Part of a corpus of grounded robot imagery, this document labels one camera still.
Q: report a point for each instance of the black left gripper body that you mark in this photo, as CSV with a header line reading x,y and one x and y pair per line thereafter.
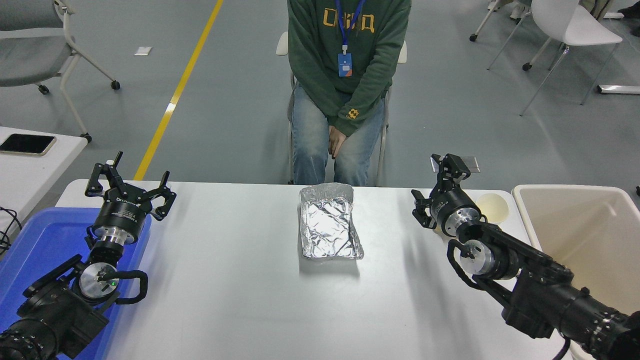
x,y
122,215

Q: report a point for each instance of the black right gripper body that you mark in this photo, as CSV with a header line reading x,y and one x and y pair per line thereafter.
x,y
450,202

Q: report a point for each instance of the pale paper cup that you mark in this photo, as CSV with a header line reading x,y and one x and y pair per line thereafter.
x,y
495,207

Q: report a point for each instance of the silver foil tray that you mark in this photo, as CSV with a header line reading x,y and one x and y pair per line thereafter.
x,y
327,225

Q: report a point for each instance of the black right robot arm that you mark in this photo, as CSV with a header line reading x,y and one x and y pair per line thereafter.
x,y
540,285

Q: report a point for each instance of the person's left hand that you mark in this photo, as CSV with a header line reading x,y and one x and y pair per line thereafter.
x,y
336,142

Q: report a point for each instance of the silver floor plate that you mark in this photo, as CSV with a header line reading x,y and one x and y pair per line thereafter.
x,y
474,164

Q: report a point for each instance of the white side table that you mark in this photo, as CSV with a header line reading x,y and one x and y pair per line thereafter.
x,y
30,180

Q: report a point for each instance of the black smartphone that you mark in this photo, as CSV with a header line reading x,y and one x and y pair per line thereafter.
x,y
27,144

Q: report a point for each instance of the blue plastic tray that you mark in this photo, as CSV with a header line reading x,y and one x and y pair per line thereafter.
x,y
45,240

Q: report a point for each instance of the white floor patch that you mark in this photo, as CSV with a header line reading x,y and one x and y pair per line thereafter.
x,y
143,51

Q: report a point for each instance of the grey office chair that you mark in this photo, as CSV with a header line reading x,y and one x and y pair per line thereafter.
x,y
25,60

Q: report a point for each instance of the large pale plastic bin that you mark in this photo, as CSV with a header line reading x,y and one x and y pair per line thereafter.
x,y
590,220

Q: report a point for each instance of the person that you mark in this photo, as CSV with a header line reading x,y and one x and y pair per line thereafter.
x,y
516,12
631,11
350,40

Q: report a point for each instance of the white shell chair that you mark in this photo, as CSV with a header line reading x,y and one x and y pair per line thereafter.
x,y
575,25

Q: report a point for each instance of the white metal-framed chair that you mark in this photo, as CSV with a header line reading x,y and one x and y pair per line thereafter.
x,y
281,45

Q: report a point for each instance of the wheeled chair frame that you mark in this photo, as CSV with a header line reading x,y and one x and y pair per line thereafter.
x,y
472,37

